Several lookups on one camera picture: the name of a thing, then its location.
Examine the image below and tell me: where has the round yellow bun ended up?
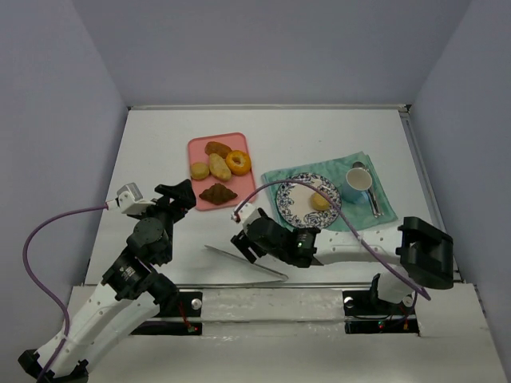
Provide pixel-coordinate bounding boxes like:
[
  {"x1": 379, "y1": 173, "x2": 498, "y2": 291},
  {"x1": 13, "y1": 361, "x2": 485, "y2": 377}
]
[
  {"x1": 190, "y1": 162, "x2": 210, "y2": 180},
  {"x1": 310, "y1": 192, "x2": 331, "y2": 211}
]

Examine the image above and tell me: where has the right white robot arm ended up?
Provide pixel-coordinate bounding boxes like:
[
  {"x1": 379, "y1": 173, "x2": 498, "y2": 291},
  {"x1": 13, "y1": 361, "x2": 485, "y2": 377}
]
[{"x1": 231, "y1": 204, "x2": 454, "y2": 304}]

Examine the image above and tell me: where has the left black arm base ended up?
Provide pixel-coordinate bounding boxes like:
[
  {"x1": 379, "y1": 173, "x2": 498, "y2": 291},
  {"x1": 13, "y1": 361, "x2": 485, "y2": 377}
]
[{"x1": 131, "y1": 289, "x2": 203, "y2": 336}]

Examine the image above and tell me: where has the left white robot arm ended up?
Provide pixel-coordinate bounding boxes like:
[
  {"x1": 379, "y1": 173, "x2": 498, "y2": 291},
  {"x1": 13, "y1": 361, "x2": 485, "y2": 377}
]
[{"x1": 18, "y1": 180, "x2": 196, "y2": 382}]

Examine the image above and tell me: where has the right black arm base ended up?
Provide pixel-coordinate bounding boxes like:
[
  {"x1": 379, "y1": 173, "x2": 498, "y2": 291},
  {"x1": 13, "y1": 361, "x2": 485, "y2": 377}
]
[{"x1": 343, "y1": 275, "x2": 419, "y2": 334}]

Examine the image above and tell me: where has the long tan bread roll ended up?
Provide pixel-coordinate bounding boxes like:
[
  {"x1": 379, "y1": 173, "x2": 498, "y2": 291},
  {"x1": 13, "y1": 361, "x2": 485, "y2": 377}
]
[{"x1": 208, "y1": 154, "x2": 232, "y2": 181}]

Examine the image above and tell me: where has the dark brown oval bread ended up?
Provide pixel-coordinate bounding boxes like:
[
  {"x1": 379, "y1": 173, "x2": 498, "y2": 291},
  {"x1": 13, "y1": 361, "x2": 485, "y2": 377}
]
[{"x1": 204, "y1": 141, "x2": 232, "y2": 159}]

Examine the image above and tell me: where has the brown chocolate croissant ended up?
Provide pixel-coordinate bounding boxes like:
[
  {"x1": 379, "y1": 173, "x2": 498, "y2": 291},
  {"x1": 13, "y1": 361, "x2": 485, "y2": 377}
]
[{"x1": 199, "y1": 183, "x2": 238, "y2": 206}]

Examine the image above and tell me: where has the pink plastic tray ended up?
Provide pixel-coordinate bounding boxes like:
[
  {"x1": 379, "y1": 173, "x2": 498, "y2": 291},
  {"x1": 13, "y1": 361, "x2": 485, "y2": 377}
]
[{"x1": 187, "y1": 132, "x2": 258, "y2": 211}]

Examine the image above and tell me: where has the blue floral ceramic plate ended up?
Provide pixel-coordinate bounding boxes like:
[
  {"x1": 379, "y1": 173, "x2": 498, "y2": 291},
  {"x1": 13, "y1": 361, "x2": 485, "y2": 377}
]
[{"x1": 275, "y1": 172, "x2": 342, "y2": 229}]

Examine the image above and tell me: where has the orange glazed donut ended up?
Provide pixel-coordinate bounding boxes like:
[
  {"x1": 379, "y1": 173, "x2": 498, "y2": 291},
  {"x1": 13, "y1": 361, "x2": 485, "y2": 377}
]
[{"x1": 225, "y1": 150, "x2": 252, "y2": 176}]

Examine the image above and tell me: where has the light blue mug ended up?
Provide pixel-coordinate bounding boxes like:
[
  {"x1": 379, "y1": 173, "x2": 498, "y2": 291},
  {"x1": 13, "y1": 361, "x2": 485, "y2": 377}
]
[{"x1": 341, "y1": 168, "x2": 373, "y2": 204}]

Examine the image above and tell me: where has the teal green cloth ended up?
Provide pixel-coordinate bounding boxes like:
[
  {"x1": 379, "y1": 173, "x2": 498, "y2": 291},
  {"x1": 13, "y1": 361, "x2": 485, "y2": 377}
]
[{"x1": 261, "y1": 152, "x2": 398, "y2": 231}]

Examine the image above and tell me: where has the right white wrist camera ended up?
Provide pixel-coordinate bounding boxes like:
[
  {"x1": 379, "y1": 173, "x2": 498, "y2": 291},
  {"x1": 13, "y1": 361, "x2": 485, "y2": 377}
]
[{"x1": 231, "y1": 202, "x2": 262, "y2": 228}]

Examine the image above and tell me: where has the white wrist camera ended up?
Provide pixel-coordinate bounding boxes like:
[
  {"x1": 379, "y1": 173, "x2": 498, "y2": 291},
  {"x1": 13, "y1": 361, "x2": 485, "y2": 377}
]
[
  {"x1": 231, "y1": 202, "x2": 262, "y2": 228},
  {"x1": 106, "y1": 183, "x2": 153, "y2": 215}
]

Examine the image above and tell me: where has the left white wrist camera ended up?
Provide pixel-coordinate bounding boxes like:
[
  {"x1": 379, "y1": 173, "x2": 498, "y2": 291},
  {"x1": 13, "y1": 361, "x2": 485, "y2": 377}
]
[{"x1": 106, "y1": 183, "x2": 153, "y2": 215}]

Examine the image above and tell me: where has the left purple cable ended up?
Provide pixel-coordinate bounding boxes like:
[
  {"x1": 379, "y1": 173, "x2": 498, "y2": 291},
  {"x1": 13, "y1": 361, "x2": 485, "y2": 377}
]
[{"x1": 22, "y1": 202, "x2": 121, "y2": 378}]

